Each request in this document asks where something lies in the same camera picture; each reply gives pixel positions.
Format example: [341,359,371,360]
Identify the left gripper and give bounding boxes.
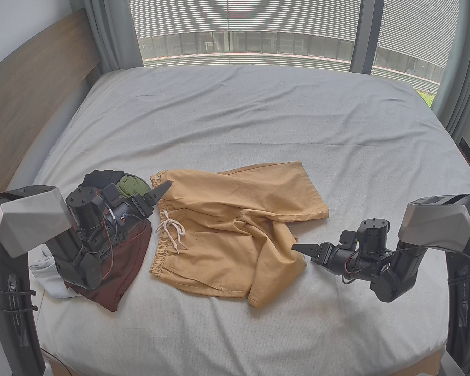
[111,193,156,232]

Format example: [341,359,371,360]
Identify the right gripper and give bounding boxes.
[316,242,354,275]

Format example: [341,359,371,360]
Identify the tan shorts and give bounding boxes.
[149,161,330,309]

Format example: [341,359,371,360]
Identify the bed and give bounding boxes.
[0,8,470,376]

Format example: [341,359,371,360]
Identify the green garment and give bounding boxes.
[116,174,150,198]

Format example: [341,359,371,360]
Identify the black garment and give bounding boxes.
[81,169,125,195]

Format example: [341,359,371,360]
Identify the brown garment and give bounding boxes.
[64,217,153,313]

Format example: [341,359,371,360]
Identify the white garment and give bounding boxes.
[29,248,81,301]

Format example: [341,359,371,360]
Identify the grey-green curtain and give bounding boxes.
[431,0,470,145]
[66,0,144,74]

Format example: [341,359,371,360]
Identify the window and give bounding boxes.
[125,0,461,93]

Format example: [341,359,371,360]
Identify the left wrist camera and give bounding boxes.
[101,183,121,203]

